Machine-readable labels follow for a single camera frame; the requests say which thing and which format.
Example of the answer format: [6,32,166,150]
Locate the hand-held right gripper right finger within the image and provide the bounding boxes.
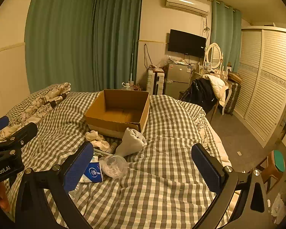
[191,144,270,229]

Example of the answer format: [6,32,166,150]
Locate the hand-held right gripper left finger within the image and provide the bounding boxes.
[15,141,94,229]

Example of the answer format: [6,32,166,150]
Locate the blue tissue pack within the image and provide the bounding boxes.
[79,161,103,183]

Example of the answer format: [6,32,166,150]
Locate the white cream tube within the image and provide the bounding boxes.
[93,148,111,157]

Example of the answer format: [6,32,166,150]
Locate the white socks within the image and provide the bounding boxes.
[84,130,110,151]

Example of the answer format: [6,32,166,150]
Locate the clear cotton swab container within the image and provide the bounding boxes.
[99,155,128,178]

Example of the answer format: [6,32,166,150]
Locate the pale cloth bundle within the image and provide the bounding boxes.
[115,127,148,156]

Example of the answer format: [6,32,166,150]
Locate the brown cardboard box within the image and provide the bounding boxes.
[84,89,150,139]

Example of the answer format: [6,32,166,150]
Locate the person's left hand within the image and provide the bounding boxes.
[0,181,10,213]

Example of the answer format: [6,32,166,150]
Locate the floral quilt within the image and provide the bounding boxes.
[0,82,71,144]

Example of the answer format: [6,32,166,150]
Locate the floral white bed sheet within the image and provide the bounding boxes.
[193,110,232,168]

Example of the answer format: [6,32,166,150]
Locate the grey checked blanket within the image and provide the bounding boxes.
[5,92,231,229]

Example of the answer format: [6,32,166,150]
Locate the black jacket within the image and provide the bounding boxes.
[179,78,217,114]

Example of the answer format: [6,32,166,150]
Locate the wooden stool green seat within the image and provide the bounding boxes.
[255,150,286,194]

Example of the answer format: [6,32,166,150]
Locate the brown checked suitcase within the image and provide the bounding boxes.
[223,80,242,115]

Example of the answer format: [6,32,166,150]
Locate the white padded jacket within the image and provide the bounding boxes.
[200,73,227,107]

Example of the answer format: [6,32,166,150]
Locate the silver small fridge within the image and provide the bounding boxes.
[164,62,192,101]

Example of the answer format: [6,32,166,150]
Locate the white ribbed suitcase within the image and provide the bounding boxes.
[147,69,165,96]

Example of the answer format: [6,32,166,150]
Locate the wide green curtain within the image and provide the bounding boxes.
[25,0,97,93]

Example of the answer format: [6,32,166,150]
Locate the white louvred wardrobe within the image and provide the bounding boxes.
[234,26,286,148]

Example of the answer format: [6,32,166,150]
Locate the oval white vanity mirror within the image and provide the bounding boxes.
[206,43,223,71]

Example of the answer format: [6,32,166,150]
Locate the white mop pole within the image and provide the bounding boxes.
[130,38,135,86]

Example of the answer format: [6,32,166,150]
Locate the pale green window curtain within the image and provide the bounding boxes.
[210,0,234,71]
[232,8,243,74]

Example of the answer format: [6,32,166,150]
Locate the narrow green curtain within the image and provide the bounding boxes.
[93,0,143,91]

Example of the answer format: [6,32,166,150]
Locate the white air conditioner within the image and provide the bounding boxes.
[164,0,210,17]

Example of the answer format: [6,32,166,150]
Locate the black wall television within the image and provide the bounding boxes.
[168,29,207,59]

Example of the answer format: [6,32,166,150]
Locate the black wall cable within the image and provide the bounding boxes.
[143,43,153,69]

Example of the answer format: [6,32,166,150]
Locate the air conditioner cable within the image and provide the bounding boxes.
[202,15,210,32]

